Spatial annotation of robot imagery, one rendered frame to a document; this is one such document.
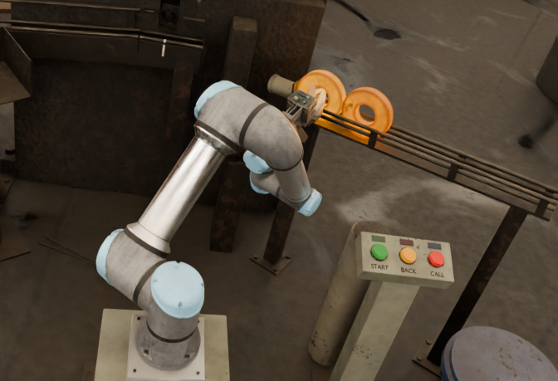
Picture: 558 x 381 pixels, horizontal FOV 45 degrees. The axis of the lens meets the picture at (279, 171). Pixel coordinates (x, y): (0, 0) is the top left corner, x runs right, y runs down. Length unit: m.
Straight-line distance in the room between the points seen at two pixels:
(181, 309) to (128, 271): 0.15
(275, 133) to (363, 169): 1.58
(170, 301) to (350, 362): 0.68
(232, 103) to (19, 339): 1.02
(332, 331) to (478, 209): 1.23
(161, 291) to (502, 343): 0.92
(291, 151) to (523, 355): 0.83
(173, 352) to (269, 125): 0.55
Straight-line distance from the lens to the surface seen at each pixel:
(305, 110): 1.89
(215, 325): 1.81
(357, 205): 2.81
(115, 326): 1.78
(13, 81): 2.05
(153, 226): 1.52
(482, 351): 1.84
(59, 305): 2.21
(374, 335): 1.88
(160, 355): 1.59
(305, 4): 2.17
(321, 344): 2.13
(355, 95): 1.95
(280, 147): 1.49
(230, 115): 1.50
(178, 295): 1.46
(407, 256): 1.70
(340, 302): 1.98
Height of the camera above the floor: 1.69
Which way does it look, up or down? 36 degrees down
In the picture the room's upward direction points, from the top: 15 degrees clockwise
